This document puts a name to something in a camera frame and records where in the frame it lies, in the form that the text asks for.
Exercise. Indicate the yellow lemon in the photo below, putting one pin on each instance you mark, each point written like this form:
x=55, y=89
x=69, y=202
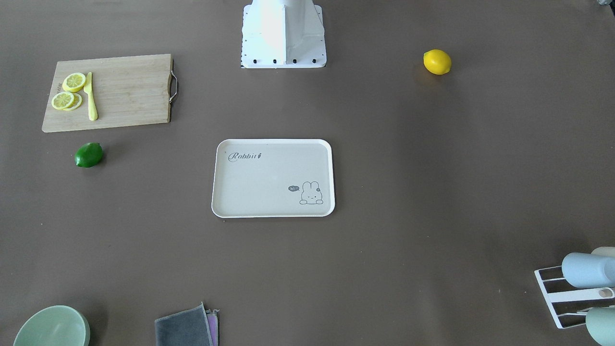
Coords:
x=437, y=61

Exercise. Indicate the green lime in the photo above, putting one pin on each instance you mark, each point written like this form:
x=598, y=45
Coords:
x=88, y=155

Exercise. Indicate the white rabbit serving tray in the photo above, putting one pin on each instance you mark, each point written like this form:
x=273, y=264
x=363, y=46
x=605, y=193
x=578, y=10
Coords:
x=261, y=178

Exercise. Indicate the pink purple cloth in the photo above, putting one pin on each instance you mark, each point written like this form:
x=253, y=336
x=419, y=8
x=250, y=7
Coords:
x=213, y=324

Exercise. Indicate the bamboo cutting board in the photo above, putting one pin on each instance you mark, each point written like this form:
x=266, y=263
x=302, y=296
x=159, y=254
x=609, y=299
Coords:
x=127, y=91

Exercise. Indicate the grey folded cloth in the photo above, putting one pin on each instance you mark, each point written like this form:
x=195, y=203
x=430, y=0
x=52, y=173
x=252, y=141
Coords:
x=185, y=328

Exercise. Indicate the yellow plastic knife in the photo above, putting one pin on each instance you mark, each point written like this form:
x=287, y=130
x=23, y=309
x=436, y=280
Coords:
x=88, y=89

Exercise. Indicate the hidden lemon slice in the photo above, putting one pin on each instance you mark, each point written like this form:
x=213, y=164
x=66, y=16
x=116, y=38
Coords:
x=78, y=100

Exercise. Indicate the upper lemon slice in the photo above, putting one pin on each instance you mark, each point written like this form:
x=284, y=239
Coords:
x=74, y=82

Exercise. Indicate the lower lemon slice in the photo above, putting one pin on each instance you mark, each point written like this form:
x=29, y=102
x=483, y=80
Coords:
x=63, y=100

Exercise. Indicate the light blue cup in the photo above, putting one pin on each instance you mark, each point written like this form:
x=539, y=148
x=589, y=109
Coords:
x=588, y=271

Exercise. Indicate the mint green bowl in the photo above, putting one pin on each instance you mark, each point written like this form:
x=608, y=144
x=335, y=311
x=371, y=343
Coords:
x=58, y=325

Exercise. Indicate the beige cup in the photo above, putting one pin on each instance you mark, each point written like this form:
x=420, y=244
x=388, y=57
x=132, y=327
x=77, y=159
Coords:
x=608, y=251

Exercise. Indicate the mint green cup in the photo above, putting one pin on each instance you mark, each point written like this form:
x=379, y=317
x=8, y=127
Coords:
x=600, y=324

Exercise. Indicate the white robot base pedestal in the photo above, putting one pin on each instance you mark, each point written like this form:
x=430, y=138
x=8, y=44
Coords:
x=283, y=34

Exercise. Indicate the white wire cup rack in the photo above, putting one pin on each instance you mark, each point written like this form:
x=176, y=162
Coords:
x=569, y=305

